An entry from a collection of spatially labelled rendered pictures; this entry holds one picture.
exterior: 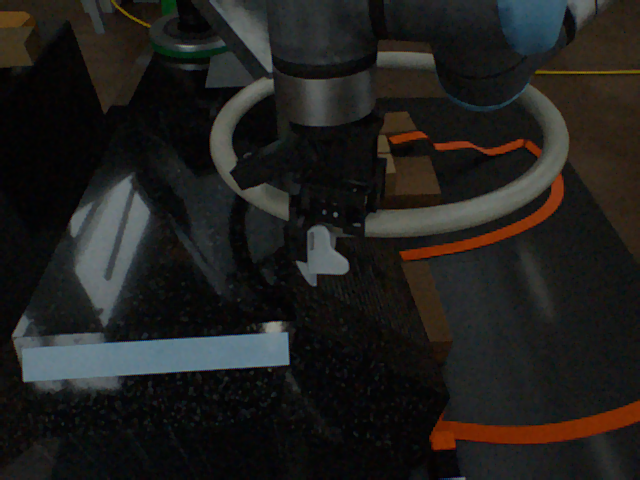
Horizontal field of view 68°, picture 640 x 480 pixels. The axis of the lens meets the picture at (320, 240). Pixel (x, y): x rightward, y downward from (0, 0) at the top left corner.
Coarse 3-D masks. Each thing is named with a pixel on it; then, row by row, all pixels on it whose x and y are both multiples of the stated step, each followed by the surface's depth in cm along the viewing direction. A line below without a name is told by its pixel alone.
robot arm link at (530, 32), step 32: (384, 0) 31; (416, 0) 31; (448, 0) 30; (480, 0) 29; (512, 0) 29; (544, 0) 28; (384, 32) 34; (416, 32) 33; (448, 32) 32; (480, 32) 31; (512, 32) 30; (544, 32) 30; (448, 64) 38; (480, 64) 36; (512, 64) 37
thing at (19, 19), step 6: (0, 12) 130; (6, 12) 130; (12, 12) 130; (18, 12) 130; (24, 12) 130; (0, 18) 127; (6, 18) 127; (12, 18) 127; (18, 18) 127; (24, 18) 127; (30, 18) 127; (0, 24) 124; (6, 24) 124; (12, 24) 124; (18, 24) 124; (24, 24) 125; (30, 24) 127; (36, 24) 129
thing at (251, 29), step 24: (192, 0) 90; (216, 0) 92; (240, 0) 93; (264, 0) 90; (216, 24) 86; (240, 24) 89; (264, 24) 90; (240, 48) 82; (264, 48) 87; (264, 72) 78
